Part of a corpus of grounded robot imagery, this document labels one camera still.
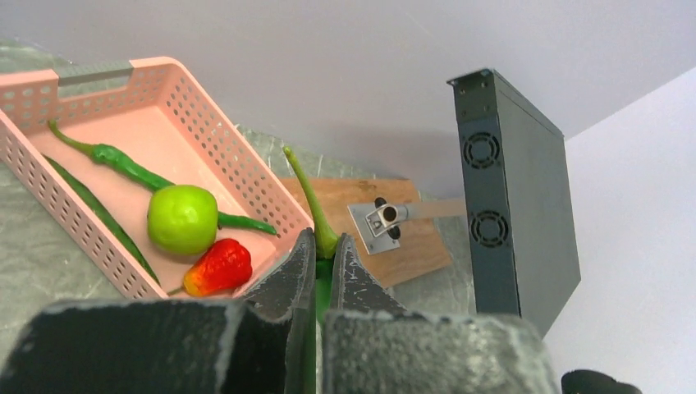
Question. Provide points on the dark grey metal chassis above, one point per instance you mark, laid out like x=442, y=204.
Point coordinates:
x=520, y=221

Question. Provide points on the fake green chili pepper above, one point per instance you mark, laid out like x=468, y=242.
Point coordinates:
x=326, y=240

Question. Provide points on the pink plastic basket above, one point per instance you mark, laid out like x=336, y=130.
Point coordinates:
x=164, y=125

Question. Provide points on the fake green lime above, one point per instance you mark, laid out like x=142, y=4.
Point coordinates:
x=182, y=219

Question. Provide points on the fake red tomato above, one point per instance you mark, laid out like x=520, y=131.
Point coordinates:
x=225, y=266

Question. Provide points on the fake green bean pod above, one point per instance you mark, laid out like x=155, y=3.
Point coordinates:
x=111, y=156

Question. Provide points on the fake green cucumber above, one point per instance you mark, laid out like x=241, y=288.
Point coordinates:
x=102, y=213

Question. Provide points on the brown wooden board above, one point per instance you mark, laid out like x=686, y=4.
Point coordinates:
x=421, y=248

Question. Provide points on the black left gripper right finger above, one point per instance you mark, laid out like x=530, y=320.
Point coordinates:
x=372, y=344

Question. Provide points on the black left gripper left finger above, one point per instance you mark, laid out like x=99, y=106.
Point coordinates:
x=261, y=343

